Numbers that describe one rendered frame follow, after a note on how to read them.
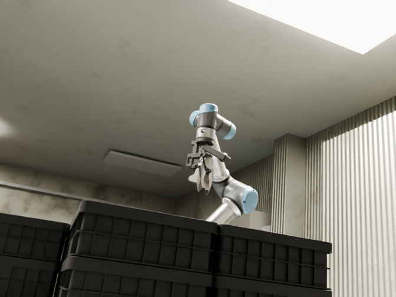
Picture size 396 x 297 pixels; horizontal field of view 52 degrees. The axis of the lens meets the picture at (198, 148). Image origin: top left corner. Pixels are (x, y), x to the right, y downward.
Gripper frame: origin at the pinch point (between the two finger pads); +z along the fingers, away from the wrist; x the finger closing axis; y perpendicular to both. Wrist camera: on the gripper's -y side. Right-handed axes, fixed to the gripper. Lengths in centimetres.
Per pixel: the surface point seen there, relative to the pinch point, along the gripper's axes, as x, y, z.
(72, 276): 70, -12, 36
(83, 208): 71, -13, 23
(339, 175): -231, -6, -77
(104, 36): -84, 163, -164
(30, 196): -399, 615, -109
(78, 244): 70, -12, 30
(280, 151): -336, 85, -144
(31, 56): -84, 256, -164
